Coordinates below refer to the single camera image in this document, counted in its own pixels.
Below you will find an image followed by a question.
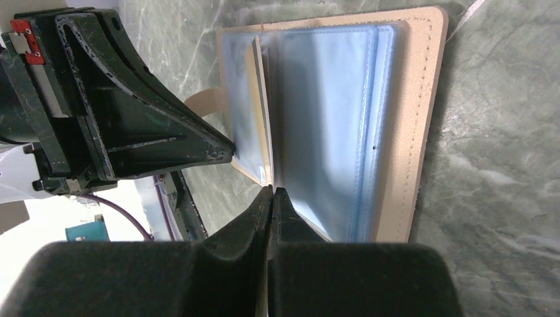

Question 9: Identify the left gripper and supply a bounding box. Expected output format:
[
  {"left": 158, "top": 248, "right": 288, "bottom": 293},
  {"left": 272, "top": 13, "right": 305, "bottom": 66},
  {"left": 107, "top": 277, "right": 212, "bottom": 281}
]
[{"left": 1, "top": 6, "right": 235, "bottom": 196}]

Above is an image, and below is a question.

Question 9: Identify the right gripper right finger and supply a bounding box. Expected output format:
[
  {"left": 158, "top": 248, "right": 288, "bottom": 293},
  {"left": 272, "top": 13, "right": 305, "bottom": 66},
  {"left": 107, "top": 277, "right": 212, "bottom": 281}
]
[{"left": 268, "top": 188, "right": 464, "bottom": 316}]

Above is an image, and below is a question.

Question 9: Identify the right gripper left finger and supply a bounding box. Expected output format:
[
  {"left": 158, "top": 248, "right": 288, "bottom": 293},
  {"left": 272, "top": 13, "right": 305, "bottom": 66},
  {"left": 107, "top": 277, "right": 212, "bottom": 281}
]
[{"left": 1, "top": 186, "right": 273, "bottom": 316}]

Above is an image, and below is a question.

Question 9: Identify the gold credit card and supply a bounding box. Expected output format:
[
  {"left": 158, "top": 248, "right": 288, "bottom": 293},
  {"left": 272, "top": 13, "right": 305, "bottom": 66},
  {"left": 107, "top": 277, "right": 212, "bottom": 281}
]
[{"left": 244, "top": 36, "right": 274, "bottom": 185}]

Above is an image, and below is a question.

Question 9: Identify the tan leather card holder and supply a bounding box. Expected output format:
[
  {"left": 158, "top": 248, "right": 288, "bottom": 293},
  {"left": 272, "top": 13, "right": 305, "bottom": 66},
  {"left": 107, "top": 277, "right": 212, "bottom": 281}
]
[{"left": 185, "top": 6, "right": 448, "bottom": 242}]

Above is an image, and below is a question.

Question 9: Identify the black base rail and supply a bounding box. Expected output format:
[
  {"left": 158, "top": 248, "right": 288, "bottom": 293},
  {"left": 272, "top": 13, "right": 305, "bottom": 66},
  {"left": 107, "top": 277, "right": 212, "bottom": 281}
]
[{"left": 158, "top": 170, "right": 208, "bottom": 241}]

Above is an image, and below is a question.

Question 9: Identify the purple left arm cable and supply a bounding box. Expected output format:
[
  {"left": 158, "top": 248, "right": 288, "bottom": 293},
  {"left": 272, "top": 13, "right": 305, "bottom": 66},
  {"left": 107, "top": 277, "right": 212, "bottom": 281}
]
[{"left": 76, "top": 174, "right": 176, "bottom": 242}]

